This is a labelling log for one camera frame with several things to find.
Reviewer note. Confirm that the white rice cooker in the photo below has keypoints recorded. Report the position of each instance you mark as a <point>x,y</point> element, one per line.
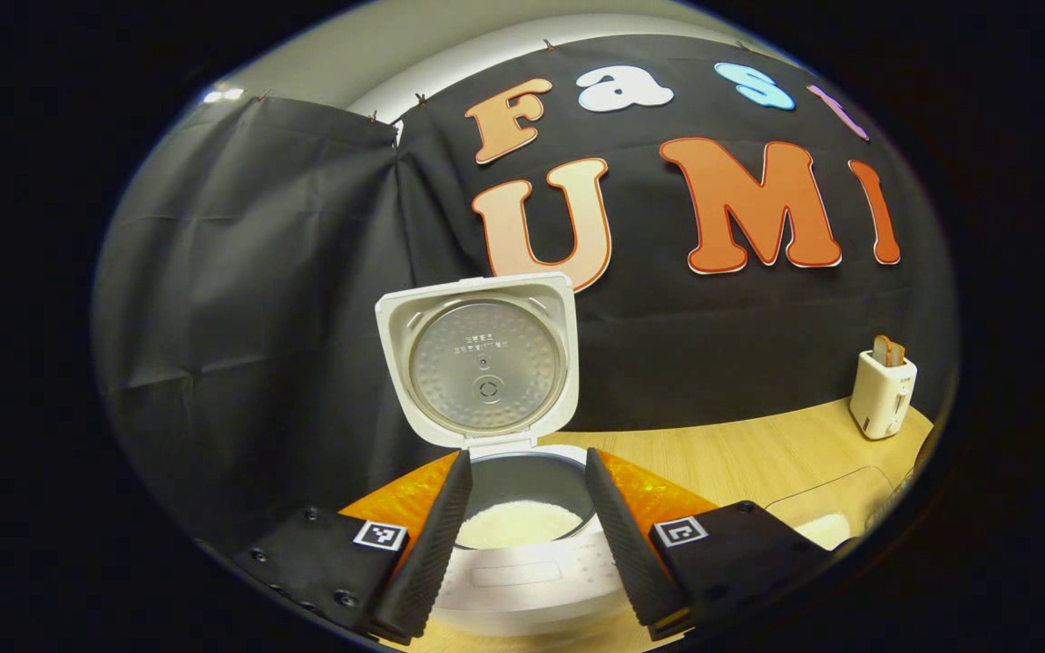
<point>486,363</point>

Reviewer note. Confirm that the white toaster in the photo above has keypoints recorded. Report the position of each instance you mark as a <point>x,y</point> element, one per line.
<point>881,399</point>

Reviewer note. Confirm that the black backdrop cloth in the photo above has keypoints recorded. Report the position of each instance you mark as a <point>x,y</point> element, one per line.
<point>241,272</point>

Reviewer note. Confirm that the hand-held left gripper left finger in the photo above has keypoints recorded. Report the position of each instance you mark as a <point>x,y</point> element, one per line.
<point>436,553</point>

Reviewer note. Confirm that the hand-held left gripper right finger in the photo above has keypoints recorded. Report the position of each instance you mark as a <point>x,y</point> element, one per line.
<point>631,553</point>

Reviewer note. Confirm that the clear glass dish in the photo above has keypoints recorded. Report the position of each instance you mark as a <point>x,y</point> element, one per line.
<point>813,494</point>

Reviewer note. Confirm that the pile of white rice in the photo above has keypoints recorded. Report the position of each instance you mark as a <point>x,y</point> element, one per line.
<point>518,524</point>

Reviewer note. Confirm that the toasted bread slice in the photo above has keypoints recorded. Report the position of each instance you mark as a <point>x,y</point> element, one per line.
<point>882,352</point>
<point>898,354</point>

